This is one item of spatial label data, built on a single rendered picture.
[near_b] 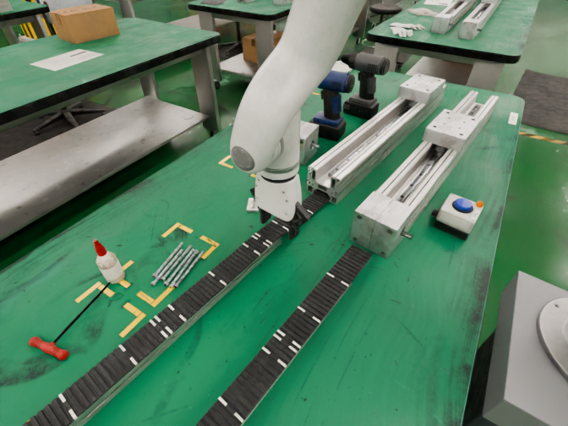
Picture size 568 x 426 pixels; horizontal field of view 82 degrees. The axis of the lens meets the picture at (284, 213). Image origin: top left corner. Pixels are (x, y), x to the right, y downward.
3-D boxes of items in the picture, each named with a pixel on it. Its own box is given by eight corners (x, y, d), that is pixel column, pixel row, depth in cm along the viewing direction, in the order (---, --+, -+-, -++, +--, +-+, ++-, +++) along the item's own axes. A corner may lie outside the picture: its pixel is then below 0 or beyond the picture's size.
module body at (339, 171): (336, 204, 88) (340, 179, 82) (306, 190, 92) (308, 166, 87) (439, 105, 134) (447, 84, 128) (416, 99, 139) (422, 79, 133)
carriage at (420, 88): (424, 111, 117) (429, 93, 112) (395, 103, 122) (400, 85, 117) (439, 97, 126) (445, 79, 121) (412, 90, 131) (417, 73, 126)
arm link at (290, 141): (283, 177, 60) (307, 153, 66) (283, 107, 51) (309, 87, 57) (245, 164, 63) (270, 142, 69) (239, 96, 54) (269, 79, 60)
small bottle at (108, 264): (103, 284, 69) (80, 247, 61) (111, 270, 72) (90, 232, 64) (121, 285, 69) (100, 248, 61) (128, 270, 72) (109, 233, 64)
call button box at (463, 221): (465, 241, 78) (475, 222, 74) (425, 223, 83) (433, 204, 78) (474, 222, 83) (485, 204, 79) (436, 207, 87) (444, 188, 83)
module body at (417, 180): (403, 237, 79) (412, 211, 73) (367, 219, 84) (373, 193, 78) (489, 118, 125) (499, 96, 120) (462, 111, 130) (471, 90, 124)
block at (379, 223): (397, 264, 73) (408, 236, 66) (348, 239, 79) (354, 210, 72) (413, 242, 78) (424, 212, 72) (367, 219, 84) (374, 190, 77)
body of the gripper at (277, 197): (247, 166, 66) (250, 207, 74) (286, 184, 61) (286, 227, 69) (270, 150, 70) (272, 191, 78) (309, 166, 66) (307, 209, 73)
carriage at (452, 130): (456, 161, 93) (465, 139, 89) (419, 148, 99) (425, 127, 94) (472, 139, 103) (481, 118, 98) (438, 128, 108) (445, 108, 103)
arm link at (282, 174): (246, 158, 64) (247, 171, 66) (281, 175, 60) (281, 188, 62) (273, 141, 69) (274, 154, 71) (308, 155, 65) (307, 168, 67)
